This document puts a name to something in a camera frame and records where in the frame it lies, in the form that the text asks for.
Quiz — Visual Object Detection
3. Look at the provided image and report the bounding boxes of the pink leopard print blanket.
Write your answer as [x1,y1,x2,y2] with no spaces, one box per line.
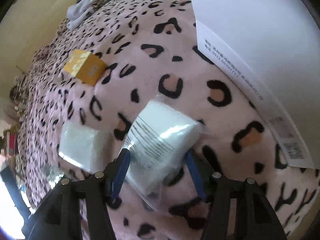
[19,0,319,235]

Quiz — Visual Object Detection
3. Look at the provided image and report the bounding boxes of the silver foil bag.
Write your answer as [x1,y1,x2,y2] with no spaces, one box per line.
[42,164,65,189]

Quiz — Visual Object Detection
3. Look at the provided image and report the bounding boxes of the white tissue pack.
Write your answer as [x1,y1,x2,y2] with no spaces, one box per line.
[59,121,111,174]

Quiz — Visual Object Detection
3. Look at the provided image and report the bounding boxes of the yellow butter bear box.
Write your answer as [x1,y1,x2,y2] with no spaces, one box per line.
[63,49,107,87]

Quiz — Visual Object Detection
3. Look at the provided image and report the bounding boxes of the white packet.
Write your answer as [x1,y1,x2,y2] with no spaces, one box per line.
[123,99,202,211]

